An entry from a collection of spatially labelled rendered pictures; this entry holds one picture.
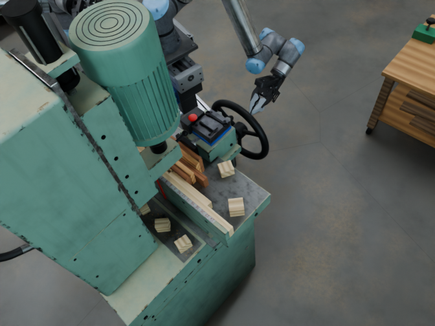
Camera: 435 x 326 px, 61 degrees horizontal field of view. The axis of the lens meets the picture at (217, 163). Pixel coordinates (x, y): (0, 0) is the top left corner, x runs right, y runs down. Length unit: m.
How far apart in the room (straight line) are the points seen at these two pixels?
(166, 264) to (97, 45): 0.73
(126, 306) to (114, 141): 0.57
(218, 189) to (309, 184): 1.13
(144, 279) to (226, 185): 0.39
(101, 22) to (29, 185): 0.35
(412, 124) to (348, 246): 0.80
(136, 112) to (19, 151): 0.28
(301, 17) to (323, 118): 1.07
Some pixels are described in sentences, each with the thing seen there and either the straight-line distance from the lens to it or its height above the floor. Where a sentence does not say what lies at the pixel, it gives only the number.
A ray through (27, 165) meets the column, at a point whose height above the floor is 1.44.
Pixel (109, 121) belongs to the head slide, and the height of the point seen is 1.36.
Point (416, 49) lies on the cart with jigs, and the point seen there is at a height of 0.53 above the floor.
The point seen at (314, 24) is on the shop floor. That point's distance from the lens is 3.24.
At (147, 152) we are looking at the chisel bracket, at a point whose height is 1.07.
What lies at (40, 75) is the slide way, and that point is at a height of 1.52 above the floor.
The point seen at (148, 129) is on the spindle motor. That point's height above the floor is 1.26.
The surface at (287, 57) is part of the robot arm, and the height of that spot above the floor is 0.87.
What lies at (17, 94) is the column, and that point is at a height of 1.52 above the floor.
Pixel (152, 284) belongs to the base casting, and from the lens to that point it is 1.23.
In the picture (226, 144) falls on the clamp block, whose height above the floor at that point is 0.92.
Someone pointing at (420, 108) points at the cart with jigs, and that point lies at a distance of 2.48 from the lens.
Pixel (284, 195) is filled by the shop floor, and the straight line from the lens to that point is 2.20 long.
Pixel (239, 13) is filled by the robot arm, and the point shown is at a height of 1.11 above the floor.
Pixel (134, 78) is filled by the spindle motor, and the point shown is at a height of 1.43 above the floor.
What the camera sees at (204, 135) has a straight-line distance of 1.20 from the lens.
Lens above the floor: 1.95
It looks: 57 degrees down
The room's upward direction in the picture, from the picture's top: 10 degrees counter-clockwise
